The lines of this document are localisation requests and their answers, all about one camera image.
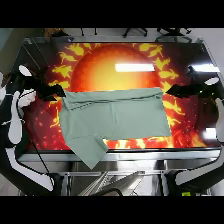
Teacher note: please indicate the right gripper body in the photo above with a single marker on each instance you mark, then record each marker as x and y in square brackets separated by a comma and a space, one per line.
[181, 90]

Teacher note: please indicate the green T-shirt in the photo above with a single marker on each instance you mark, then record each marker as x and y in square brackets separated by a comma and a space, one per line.
[116, 116]

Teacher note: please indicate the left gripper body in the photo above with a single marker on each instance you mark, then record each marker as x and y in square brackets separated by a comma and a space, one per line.
[50, 90]

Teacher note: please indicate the black office chair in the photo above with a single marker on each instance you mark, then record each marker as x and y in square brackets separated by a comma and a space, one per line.
[173, 31]

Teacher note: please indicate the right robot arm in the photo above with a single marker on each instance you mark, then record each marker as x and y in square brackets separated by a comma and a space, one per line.
[213, 100]

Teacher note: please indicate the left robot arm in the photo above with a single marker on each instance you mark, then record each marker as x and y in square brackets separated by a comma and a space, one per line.
[15, 123]

